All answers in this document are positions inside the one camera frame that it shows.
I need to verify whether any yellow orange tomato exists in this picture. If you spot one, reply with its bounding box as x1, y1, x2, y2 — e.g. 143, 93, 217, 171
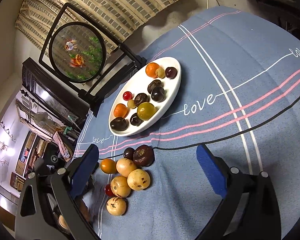
100, 159, 117, 174

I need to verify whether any striped pepino melon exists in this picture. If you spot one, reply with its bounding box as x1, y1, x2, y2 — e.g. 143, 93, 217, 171
127, 169, 151, 191
110, 176, 131, 198

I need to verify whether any pale peach melon fruit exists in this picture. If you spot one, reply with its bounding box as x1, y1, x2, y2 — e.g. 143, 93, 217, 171
116, 158, 138, 178

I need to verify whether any pale yellow round fruit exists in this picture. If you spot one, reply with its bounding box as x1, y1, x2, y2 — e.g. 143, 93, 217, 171
106, 197, 127, 216

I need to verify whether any dark oblong fruit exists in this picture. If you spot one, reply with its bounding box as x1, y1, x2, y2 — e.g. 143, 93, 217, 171
110, 117, 129, 132

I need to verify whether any small orange mandarin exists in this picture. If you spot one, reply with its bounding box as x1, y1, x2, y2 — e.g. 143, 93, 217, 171
113, 103, 129, 118

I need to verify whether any green yellow tomato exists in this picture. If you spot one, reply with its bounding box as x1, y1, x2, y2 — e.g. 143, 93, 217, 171
137, 102, 156, 121

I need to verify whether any dark purple plum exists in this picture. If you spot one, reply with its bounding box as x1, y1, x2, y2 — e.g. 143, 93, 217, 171
151, 86, 165, 102

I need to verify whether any dark brown passion fruit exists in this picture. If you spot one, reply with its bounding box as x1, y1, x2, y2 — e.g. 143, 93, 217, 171
134, 93, 149, 107

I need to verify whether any dark round plum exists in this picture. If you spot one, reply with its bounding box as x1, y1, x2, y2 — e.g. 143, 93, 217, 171
165, 67, 178, 79

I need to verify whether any small yellow green fruit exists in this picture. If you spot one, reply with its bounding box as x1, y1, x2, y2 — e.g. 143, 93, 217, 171
155, 67, 166, 79

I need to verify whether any large orange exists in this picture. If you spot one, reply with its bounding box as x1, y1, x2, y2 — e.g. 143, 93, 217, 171
145, 62, 160, 78

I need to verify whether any red tomato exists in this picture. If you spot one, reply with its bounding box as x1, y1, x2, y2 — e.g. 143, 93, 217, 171
122, 91, 133, 101

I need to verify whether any blue striped tablecloth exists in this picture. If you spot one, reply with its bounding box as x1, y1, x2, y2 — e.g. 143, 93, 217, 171
76, 7, 300, 239

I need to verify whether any white oval plate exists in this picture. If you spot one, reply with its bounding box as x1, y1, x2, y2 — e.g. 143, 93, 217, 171
108, 57, 181, 137

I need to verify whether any dark wooden cabinet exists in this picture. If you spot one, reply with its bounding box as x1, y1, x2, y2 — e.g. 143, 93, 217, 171
22, 57, 88, 123

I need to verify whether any round goldfish screen black stand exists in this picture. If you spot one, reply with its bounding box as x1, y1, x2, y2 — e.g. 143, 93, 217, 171
38, 3, 147, 114

